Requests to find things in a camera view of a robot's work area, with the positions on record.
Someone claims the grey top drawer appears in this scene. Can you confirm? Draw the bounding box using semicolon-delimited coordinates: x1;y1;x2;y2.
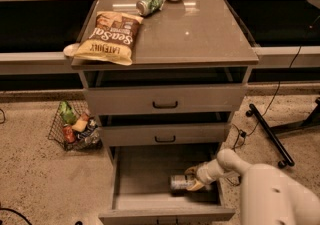
81;68;246;115

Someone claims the brown yellow chip bag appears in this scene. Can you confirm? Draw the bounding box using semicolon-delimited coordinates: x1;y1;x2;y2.
74;11;143;66

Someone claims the grey drawer cabinet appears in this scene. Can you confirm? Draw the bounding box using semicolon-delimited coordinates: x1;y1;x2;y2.
70;0;260;225

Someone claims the green soda can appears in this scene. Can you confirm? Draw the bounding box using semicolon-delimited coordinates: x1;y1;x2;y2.
136;0;164;16

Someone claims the grey bottom drawer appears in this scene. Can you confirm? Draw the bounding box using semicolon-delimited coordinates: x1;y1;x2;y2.
99;143;234;225

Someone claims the white round disc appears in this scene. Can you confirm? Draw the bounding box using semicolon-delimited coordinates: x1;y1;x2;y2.
63;43;80;57

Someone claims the yellow bottle in basket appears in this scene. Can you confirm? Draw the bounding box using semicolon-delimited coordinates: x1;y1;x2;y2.
72;113;89;132

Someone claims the black cable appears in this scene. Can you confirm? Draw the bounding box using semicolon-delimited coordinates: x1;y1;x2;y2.
224;46;303;187

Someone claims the black wheeled stand base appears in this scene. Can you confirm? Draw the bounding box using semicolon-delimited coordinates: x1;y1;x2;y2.
246;98;320;169

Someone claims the grey middle drawer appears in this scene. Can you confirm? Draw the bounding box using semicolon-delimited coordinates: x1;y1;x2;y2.
100;112;230;146

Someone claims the grey drawer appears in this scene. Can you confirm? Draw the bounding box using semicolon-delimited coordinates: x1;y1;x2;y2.
81;68;246;115
100;112;230;146
99;143;234;225

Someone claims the black wire basket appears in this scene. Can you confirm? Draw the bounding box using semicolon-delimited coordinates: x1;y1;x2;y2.
48;101;102;151

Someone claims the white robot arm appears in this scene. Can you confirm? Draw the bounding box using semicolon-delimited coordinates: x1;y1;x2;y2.
185;149;320;225

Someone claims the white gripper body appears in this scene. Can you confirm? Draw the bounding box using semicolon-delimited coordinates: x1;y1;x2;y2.
196;160;224;185

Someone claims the green snack bag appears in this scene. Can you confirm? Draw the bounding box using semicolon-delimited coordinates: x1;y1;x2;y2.
58;101;77;125

